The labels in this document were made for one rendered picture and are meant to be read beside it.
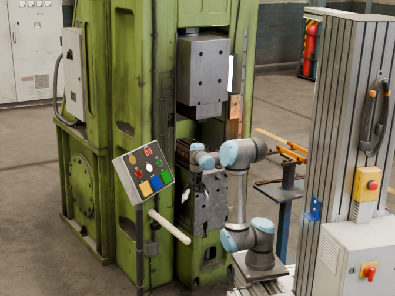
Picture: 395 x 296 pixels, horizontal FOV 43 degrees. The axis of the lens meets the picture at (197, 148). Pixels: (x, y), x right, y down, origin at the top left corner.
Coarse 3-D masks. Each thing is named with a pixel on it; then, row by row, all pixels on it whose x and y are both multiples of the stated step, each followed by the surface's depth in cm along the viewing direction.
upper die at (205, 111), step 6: (216, 102) 323; (180, 108) 330; (186, 108) 324; (192, 108) 319; (198, 108) 316; (204, 108) 319; (210, 108) 322; (216, 108) 324; (186, 114) 326; (192, 114) 320; (198, 114) 317; (204, 114) 320; (210, 114) 323; (216, 114) 326
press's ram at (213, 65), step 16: (176, 32) 334; (192, 48) 300; (208, 48) 306; (224, 48) 313; (192, 64) 303; (208, 64) 310; (224, 64) 317; (192, 80) 307; (208, 80) 314; (224, 80) 321; (176, 96) 322; (192, 96) 311; (208, 96) 318; (224, 96) 325
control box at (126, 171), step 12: (156, 144) 300; (120, 156) 275; (144, 156) 289; (156, 156) 297; (120, 168) 277; (132, 168) 278; (144, 168) 286; (156, 168) 294; (168, 168) 302; (132, 180) 276; (144, 180) 283; (132, 192) 278; (156, 192) 288; (132, 204) 280
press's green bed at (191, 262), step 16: (176, 224) 356; (176, 240) 362; (192, 240) 342; (208, 240) 348; (176, 256) 366; (192, 256) 347; (208, 256) 364; (224, 256) 368; (176, 272) 370; (192, 272) 351; (208, 272) 359; (224, 272) 368; (192, 288) 355
